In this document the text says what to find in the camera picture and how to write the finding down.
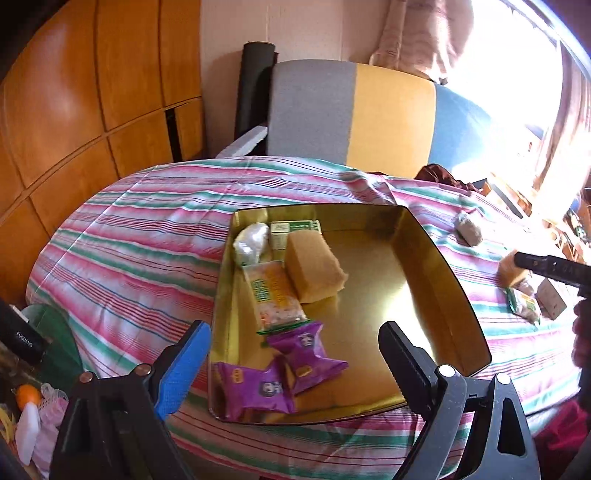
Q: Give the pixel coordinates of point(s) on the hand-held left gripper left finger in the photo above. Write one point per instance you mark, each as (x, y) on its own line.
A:
(180, 374)

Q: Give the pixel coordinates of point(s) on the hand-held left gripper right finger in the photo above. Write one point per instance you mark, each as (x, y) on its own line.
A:
(406, 364)

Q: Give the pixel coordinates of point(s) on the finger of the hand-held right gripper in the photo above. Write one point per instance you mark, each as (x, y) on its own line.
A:
(549, 266)

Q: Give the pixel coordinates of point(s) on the small grey box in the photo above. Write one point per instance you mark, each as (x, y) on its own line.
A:
(551, 300)

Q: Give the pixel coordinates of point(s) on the yellow sponge block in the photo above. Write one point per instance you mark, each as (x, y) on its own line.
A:
(309, 267)
(510, 272)

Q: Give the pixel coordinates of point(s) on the green and white snack packet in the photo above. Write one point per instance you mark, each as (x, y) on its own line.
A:
(524, 304)

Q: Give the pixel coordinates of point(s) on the gold rectangular tin box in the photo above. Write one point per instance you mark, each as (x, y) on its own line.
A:
(392, 286)

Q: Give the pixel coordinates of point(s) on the purple snack packet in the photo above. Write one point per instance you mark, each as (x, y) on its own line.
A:
(258, 387)
(309, 355)

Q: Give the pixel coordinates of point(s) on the grey ball snack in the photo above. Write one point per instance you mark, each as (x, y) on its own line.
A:
(468, 229)

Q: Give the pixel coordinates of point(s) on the yellow cracker packet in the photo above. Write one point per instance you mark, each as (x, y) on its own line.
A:
(274, 295)

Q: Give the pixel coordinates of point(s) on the white ball snack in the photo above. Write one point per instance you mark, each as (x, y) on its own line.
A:
(251, 240)

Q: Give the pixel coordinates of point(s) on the green and white small box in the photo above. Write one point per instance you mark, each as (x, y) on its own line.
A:
(286, 235)

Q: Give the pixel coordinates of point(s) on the wooden side shelf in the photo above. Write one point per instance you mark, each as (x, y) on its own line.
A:
(512, 198)

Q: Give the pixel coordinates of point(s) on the green round stool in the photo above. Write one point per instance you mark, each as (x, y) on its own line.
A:
(60, 341)

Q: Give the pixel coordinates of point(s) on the pink plastic basket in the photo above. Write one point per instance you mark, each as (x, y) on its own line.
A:
(53, 415)

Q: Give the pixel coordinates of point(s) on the striped pink green tablecloth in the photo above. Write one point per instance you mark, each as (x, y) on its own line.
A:
(138, 240)

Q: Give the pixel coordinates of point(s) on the brown crumpled cloth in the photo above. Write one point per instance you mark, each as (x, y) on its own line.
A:
(434, 173)

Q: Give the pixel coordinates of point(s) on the orange round object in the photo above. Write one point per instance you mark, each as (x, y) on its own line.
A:
(27, 395)

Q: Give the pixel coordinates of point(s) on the black thermos bottle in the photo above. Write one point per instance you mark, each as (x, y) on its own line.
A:
(23, 337)

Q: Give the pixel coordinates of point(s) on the white plastic bottle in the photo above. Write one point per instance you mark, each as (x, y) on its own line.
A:
(27, 429)

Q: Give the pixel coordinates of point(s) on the red cloth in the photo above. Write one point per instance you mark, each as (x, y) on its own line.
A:
(568, 429)

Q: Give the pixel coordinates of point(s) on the white foam piece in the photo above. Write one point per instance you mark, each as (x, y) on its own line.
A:
(244, 143)

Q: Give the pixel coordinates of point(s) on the patterned beige curtain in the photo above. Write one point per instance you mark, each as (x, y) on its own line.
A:
(415, 37)

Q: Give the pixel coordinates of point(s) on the grey yellow blue chair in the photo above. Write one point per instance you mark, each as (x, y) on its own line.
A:
(304, 110)

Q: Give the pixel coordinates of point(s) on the black rolled mat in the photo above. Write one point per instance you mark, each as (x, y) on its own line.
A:
(251, 87)

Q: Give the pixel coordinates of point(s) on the wooden wardrobe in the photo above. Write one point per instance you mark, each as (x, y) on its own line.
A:
(69, 92)

